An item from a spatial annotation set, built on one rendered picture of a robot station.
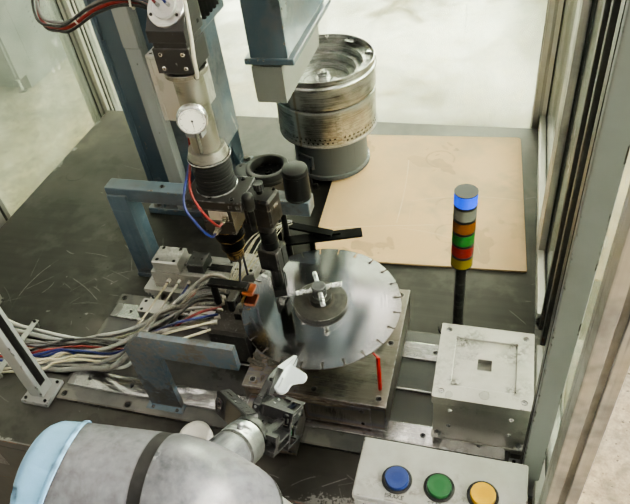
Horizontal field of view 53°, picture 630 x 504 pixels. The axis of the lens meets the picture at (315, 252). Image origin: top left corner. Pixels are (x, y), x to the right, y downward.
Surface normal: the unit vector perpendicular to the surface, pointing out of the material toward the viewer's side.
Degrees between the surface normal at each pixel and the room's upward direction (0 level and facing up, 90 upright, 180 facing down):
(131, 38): 90
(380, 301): 0
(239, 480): 54
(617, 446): 0
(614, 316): 90
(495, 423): 90
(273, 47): 90
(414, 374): 0
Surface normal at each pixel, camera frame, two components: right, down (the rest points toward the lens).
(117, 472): -0.14, -0.57
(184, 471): 0.26, -0.63
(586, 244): -0.26, 0.68
